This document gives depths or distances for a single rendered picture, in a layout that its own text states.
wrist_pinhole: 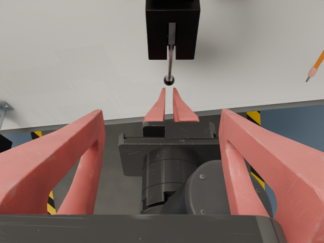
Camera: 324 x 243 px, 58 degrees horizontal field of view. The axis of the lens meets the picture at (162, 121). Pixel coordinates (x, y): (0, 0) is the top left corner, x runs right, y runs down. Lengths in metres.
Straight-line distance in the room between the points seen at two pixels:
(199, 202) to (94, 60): 0.29
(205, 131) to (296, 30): 0.19
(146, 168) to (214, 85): 0.23
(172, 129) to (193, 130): 0.02
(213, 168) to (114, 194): 1.41
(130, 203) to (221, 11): 1.33
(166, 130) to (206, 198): 0.12
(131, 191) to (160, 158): 1.29
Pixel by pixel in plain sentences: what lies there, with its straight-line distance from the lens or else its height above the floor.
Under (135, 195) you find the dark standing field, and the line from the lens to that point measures 1.56.
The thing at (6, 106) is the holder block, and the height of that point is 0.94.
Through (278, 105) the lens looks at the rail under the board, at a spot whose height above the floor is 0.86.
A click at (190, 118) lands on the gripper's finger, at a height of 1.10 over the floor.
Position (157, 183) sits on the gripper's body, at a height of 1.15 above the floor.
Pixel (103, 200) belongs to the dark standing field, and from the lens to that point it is 1.62.
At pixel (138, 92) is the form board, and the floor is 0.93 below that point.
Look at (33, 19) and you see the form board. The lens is 0.39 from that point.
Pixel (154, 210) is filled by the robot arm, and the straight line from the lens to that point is 0.25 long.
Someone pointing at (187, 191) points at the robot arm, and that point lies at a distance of 0.18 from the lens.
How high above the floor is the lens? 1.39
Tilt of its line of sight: 77 degrees down
